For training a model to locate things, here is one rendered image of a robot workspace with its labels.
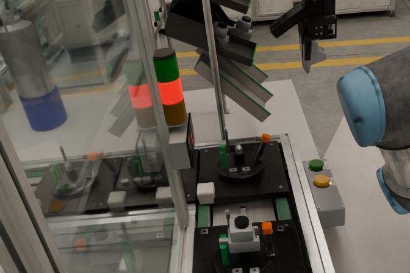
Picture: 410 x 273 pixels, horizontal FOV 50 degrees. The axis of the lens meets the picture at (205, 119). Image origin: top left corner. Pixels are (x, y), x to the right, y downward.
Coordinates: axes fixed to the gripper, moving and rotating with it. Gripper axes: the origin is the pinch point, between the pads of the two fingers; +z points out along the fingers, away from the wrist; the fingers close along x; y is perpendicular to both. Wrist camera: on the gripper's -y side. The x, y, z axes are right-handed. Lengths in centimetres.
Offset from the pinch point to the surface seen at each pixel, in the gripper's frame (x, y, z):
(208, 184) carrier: -13.8, -28.4, 24.2
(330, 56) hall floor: 282, 72, 123
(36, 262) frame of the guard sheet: -83, -34, -26
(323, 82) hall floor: 230, 54, 123
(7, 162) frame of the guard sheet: -81, -34, -34
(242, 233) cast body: -41.2, -20.1, 15.3
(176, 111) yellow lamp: -26.4, -30.9, -5.9
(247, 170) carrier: -10.9, -17.6, 22.8
